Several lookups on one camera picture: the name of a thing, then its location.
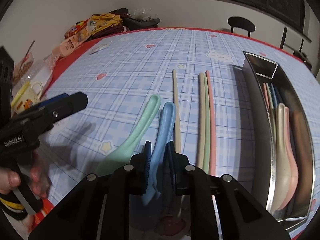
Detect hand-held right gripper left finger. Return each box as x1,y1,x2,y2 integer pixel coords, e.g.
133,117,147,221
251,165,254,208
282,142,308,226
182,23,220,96
29,141,153,240

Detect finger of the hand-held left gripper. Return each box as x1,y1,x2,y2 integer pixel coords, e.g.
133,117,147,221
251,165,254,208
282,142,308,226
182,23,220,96
39,92,89,127
37,93,71,109

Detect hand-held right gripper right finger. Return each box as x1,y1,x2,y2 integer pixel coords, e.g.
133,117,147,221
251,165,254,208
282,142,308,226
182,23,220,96
166,140,290,240

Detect blue spoon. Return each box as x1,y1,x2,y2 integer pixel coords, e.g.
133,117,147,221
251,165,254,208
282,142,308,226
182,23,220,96
142,101,177,207

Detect green spoon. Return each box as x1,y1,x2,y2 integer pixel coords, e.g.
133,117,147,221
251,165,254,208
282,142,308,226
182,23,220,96
94,94,162,178

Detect beige chopstick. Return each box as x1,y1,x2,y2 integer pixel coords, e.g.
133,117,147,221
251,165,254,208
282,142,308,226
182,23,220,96
172,69,186,229
196,72,204,168

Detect green chopstick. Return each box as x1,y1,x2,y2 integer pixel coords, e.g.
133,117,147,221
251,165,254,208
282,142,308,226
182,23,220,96
202,74,210,173
266,83,275,116

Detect pink chopstick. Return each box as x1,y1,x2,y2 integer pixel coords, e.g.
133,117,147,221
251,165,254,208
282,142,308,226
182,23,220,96
262,83,271,113
205,70,217,177

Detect stainless steel utensil tray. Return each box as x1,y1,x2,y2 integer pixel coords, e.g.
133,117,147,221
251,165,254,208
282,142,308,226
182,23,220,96
232,51,315,231

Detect beige spoon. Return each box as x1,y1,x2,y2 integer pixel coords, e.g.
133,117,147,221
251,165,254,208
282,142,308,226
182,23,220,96
271,103,288,212

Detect pink spoon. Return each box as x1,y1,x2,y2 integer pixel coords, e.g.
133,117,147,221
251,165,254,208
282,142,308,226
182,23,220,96
277,107,299,211

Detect blue chopstick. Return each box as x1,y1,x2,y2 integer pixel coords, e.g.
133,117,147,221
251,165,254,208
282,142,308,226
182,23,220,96
270,83,278,107
274,84,282,105

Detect person's left hand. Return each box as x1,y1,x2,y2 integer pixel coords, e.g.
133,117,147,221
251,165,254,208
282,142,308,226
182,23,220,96
0,152,50,198

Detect cream mug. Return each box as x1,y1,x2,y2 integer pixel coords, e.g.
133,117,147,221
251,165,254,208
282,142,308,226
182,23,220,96
11,80,43,115

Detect white plastic container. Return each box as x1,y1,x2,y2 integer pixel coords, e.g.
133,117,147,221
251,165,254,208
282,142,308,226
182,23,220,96
11,59,53,98

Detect clear plastic container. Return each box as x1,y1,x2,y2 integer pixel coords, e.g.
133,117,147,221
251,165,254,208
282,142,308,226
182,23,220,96
43,53,60,68

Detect glass jar with spoon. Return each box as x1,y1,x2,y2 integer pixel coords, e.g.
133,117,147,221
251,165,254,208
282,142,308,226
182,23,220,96
12,40,36,86

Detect small white packet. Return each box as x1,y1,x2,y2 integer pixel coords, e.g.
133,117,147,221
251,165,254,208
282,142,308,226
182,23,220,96
88,42,111,56

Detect orange snack bag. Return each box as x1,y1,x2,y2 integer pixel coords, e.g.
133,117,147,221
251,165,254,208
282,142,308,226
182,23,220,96
64,18,91,40

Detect dark red cloth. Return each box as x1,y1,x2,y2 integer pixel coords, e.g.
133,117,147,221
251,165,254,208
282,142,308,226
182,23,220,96
109,8,131,21

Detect clear plastic bags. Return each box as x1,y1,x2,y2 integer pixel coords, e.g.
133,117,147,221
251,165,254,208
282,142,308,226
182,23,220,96
129,8,153,22

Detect black chair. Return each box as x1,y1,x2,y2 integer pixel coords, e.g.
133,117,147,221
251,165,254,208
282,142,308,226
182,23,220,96
227,16,256,34

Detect grey round appliance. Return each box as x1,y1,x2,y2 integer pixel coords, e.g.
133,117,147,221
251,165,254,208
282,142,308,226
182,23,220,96
292,51,313,72

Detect black windowsill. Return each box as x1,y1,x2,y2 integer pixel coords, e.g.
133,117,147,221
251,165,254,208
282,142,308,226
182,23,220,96
189,0,312,42

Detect black metal frame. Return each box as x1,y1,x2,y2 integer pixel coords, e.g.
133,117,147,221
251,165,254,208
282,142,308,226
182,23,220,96
279,26,305,56

